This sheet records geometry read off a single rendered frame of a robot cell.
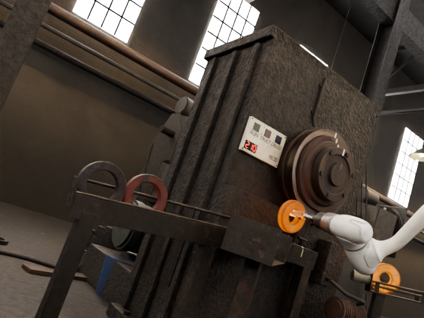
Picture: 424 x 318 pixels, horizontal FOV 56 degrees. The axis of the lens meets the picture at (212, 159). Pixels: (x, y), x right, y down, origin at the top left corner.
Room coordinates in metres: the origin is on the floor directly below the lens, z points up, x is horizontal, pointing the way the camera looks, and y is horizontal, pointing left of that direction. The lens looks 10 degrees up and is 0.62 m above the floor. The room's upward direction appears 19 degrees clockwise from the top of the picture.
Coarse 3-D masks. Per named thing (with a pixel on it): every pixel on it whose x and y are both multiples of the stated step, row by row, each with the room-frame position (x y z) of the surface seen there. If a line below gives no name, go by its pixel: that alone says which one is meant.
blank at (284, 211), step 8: (288, 200) 1.86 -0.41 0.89; (280, 208) 1.85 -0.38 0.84; (288, 208) 1.84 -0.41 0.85; (296, 208) 1.86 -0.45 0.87; (304, 208) 1.89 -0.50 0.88; (280, 216) 1.84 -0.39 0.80; (288, 216) 1.85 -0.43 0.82; (280, 224) 1.85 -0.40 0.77; (288, 224) 1.86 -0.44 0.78; (296, 224) 1.88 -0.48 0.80; (288, 232) 1.87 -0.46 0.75
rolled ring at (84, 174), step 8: (88, 168) 1.45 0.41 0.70; (96, 168) 1.47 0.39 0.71; (104, 168) 1.48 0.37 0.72; (112, 168) 1.50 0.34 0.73; (80, 176) 1.44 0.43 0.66; (88, 176) 1.46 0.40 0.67; (120, 176) 1.52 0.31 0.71; (80, 184) 1.45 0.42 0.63; (120, 184) 1.52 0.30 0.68; (120, 192) 1.53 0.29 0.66; (120, 200) 1.53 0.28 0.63
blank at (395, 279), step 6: (378, 264) 2.14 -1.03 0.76; (384, 264) 2.13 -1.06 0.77; (390, 264) 2.13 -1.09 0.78; (378, 270) 2.13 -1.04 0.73; (384, 270) 2.13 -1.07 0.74; (390, 270) 2.13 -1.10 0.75; (396, 270) 2.13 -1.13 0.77; (378, 276) 2.13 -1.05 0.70; (390, 276) 2.15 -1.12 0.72; (396, 276) 2.13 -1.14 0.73; (372, 282) 2.13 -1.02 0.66; (390, 282) 2.14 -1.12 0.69; (396, 282) 2.13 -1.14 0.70; (396, 288) 2.13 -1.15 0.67
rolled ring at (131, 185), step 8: (136, 176) 1.56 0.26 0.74; (144, 176) 1.56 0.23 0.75; (152, 176) 1.58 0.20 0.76; (128, 184) 1.55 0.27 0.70; (136, 184) 1.55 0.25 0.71; (152, 184) 1.62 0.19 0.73; (160, 184) 1.60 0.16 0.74; (128, 192) 1.54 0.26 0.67; (160, 192) 1.61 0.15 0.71; (128, 200) 1.55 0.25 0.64; (160, 200) 1.62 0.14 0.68; (152, 208) 1.63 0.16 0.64; (160, 208) 1.62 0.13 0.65
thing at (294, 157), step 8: (304, 136) 1.98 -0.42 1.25; (312, 136) 1.96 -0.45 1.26; (336, 136) 2.04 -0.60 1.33; (296, 144) 1.96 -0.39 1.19; (304, 144) 1.94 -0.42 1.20; (344, 144) 2.09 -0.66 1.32; (296, 152) 1.92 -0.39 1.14; (288, 160) 1.96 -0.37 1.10; (296, 160) 1.92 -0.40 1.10; (288, 168) 1.96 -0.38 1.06; (296, 168) 1.93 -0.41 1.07; (288, 176) 1.96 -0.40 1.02; (296, 176) 1.94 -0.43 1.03; (288, 184) 1.98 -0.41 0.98; (296, 184) 1.95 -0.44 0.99; (288, 192) 2.01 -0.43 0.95; (296, 192) 1.96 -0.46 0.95; (296, 200) 1.98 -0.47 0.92; (344, 200) 2.15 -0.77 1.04; (336, 208) 2.13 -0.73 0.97
